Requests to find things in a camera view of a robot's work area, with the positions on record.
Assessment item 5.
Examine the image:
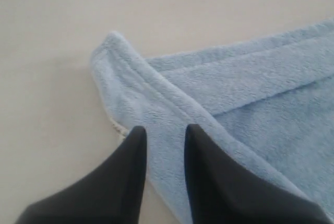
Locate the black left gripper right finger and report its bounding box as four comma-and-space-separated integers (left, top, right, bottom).
184, 124, 331, 223

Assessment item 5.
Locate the light blue fluffy towel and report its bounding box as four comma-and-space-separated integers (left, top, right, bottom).
90, 19, 333, 223

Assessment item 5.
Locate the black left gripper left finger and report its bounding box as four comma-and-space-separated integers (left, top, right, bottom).
16, 126, 147, 223

